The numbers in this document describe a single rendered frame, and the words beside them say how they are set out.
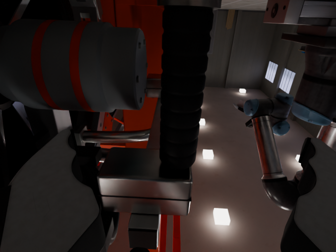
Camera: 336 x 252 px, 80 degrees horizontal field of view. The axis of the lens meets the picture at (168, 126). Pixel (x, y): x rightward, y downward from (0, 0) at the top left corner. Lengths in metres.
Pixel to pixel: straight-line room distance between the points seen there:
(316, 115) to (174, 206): 0.60
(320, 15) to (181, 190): 0.54
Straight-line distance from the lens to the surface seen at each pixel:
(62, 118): 0.42
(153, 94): 0.51
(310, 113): 0.74
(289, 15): 0.61
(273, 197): 0.97
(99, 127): 0.59
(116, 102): 0.31
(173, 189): 0.20
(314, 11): 0.63
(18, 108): 0.50
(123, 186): 0.20
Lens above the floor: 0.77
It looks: 28 degrees up
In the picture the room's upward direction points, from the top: 178 degrees counter-clockwise
